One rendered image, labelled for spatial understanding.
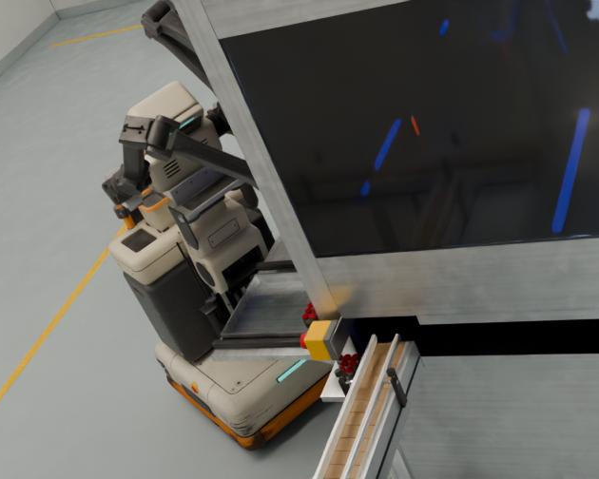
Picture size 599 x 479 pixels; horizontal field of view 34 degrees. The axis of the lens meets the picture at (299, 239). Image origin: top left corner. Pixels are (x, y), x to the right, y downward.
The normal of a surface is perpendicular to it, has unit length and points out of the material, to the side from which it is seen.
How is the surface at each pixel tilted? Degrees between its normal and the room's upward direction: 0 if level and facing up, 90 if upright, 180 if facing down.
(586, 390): 90
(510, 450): 90
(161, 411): 0
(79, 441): 0
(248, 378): 0
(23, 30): 90
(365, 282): 90
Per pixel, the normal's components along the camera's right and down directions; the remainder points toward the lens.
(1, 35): 0.88, -0.07
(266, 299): -0.35, -0.78
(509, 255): -0.33, 0.62
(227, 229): 0.60, 0.38
